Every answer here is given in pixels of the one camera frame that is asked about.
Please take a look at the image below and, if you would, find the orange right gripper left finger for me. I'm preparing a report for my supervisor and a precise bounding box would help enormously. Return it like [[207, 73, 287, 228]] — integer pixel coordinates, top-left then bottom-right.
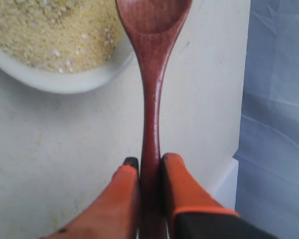
[[44, 157, 141, 239]]

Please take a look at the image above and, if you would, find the yellow grain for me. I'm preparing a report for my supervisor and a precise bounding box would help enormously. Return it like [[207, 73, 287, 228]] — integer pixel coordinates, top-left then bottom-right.
[[0, 0, 123, 74]]

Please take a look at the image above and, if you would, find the white ceramic bowl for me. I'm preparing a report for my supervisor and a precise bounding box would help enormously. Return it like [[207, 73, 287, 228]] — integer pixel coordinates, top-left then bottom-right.
[[0, 32, 137, 95]]

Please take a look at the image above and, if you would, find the white backdrop cloth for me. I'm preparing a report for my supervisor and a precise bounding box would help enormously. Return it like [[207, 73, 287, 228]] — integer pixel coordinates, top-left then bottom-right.
[[235, 0, 299, 239]]

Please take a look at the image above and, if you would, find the dark red wooden spoon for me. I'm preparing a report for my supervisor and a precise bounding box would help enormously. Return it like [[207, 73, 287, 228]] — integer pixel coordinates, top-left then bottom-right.
[[116, 0, 192, 239]]

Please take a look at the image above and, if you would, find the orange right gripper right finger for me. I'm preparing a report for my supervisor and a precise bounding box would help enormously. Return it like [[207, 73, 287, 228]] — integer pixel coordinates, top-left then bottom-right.
[[161, 153, 274, 239]]

